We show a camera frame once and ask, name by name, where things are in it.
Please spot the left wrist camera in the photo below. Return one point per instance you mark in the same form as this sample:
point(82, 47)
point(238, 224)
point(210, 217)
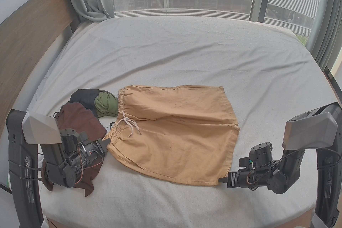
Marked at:
point(84, 137)

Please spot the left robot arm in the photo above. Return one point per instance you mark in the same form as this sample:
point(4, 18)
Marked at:
point(24, 181)

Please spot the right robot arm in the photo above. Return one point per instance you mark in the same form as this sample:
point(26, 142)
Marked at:
point(288, 173)

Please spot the brown garment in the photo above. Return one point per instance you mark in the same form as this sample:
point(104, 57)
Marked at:
point(77, 120)

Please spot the bed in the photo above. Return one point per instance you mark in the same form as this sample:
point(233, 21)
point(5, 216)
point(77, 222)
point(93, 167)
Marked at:
point(187, 48)

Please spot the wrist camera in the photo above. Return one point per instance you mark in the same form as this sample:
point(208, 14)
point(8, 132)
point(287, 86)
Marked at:
point(84, 137)
point(244, 162)

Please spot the white garment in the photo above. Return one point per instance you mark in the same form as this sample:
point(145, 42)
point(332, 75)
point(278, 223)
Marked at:
point(109, 131)

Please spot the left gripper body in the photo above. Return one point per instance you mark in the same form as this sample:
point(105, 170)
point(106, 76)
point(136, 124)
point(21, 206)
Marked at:
point(94, 150)

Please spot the tan shorts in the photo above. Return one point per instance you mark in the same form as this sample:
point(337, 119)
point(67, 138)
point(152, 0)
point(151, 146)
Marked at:
point(173, 128)

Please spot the black garment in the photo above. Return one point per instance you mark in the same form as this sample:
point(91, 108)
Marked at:
point(82, 98)

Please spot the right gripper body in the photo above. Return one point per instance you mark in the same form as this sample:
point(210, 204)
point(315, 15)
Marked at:
point(239, 178)

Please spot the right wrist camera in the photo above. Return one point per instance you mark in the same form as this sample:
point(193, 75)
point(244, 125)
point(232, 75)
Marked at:
point(244, 162)

